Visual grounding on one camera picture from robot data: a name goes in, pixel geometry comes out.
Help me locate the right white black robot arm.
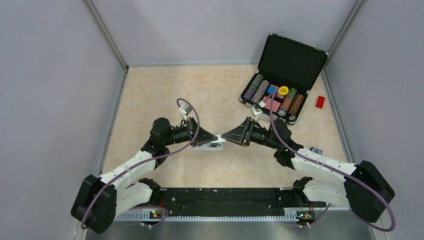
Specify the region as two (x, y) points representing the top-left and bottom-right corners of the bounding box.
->
(222, 117), (395, 223)

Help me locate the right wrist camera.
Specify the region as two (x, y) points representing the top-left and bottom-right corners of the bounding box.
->
(250, 100), (266, 122)

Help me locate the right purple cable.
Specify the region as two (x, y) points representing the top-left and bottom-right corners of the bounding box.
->
(268, 86), (397, 233)

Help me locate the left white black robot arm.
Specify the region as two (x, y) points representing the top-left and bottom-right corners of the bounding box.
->
(70, 117), (219, 234)

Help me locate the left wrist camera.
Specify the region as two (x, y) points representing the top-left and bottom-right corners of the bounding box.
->
(179, 103), (193, 121)

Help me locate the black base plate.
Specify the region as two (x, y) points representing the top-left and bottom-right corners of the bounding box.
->
(143, 187), (326, 217)

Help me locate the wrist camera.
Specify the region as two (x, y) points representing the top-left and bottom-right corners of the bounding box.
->
(179, 103), (193, 121)
(250, 100), (266, 122)

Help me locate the blue round chip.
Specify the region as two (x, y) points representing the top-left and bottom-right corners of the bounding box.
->
(267, 85), (279, 95)

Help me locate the green red chip stack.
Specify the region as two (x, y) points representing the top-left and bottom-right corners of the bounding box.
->
(277, 88), (297, 117)

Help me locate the yellow big blind chip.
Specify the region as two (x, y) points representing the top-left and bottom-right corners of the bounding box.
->
(278, 86), (289, 96)

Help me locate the brown orange chip stack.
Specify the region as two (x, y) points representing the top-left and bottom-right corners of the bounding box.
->
(288, 94), (305, 121)

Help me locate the white battery cover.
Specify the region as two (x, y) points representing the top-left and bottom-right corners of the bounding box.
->
(217, 134), (226, 141)

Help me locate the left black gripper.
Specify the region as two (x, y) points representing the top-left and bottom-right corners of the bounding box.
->
(163, 116), (218, 147)

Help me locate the white remote control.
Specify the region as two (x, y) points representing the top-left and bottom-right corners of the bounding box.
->
(193, 138), (226, 152)

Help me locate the pink card deck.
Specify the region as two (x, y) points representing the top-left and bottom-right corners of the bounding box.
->
(262, 97), (281, 114)

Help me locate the red toy brick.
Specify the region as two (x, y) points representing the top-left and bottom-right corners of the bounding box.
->
(315, 95), (326, 109)

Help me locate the purple green chip stack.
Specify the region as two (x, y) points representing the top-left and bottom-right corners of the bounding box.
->
(242, 74), (264, 100)

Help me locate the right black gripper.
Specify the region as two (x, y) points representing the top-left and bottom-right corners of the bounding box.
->
(222, 116), (280, 150)

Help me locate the black poker chip case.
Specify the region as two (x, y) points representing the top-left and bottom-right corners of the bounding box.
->
(239, 33), (329, 125)

